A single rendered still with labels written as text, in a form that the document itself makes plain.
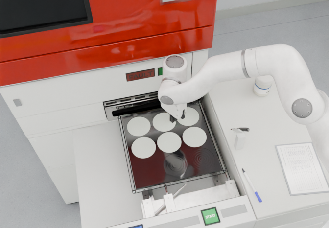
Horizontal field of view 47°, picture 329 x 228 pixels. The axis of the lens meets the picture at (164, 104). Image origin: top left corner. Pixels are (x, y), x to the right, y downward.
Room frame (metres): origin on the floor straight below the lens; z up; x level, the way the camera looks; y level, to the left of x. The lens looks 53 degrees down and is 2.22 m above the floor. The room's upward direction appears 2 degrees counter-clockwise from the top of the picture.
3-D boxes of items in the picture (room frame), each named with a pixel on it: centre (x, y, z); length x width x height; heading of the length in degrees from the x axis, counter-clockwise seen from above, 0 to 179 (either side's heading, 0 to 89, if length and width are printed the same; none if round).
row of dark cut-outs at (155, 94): (1.03, 0.04, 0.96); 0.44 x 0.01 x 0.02; 101
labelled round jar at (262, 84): (1.02, -0.42, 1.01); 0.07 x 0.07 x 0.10
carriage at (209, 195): (0.56, -0.08, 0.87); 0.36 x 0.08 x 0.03; 101
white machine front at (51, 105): (1.00, 0.22, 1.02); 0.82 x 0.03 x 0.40; 101
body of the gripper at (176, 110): (0.87, -0.04, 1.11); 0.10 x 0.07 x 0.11; 44
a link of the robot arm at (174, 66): (0.87, -0.04, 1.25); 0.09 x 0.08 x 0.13; 164
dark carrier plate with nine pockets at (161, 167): (0.82, -0.01, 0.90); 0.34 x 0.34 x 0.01; 11
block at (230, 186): (0.59, -0.24, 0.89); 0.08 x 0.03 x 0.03; 11
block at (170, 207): (0.55, -0.01, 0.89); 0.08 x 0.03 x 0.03; 11
